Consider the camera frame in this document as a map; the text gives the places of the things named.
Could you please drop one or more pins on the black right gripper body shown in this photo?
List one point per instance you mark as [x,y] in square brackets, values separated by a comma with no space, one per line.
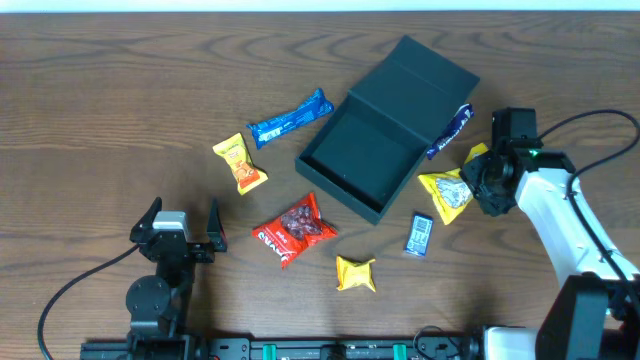
[480,171]

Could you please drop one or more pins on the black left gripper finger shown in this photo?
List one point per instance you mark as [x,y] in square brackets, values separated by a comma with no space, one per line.
[145,223]
[214,230]

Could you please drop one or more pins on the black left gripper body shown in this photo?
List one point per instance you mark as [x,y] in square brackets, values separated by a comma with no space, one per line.
[178,248]

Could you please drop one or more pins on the yellow candy bag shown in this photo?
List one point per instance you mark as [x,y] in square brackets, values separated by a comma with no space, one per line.
[449,192]

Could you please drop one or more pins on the purple Dairy Milk chocolate bar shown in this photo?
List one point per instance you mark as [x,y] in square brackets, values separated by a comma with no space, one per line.
[463,115]

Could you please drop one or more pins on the red Hacks candy bag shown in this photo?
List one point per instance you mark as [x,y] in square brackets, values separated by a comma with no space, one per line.
[295,230]

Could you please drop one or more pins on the small blue box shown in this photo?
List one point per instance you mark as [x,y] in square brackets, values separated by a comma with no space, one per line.
[419,235]

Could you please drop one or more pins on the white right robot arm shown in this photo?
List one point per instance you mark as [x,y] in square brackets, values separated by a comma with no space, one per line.
[592,316]

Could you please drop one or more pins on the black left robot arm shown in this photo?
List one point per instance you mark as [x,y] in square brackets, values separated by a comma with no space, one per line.
[158,303]

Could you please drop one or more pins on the blue Oreo cookie pack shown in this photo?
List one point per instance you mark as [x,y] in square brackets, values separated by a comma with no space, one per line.
[313,108]

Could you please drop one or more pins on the yellow orange snack packet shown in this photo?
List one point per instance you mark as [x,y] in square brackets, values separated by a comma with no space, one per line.
[234,151]

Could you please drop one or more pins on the dark green open box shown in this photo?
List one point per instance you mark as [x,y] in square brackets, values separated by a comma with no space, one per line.
[377,137]

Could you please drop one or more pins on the small yellow crumpled packet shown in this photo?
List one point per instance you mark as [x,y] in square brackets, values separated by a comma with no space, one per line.
[352,274]

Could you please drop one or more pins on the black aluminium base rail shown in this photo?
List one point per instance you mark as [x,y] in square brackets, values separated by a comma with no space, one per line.
[425,347]

